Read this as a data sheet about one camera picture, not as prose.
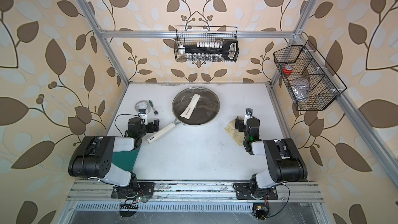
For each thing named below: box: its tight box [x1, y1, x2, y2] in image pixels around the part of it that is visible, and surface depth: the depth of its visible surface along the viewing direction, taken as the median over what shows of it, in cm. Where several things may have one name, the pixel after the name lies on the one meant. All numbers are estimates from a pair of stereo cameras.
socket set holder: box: [178, 39, 239, 62], surface depth 86 cm
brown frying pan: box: [146, 109, 199, 145], surface depth 89 cm
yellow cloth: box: [224, 118, 246, 147], surface depth 95 cm
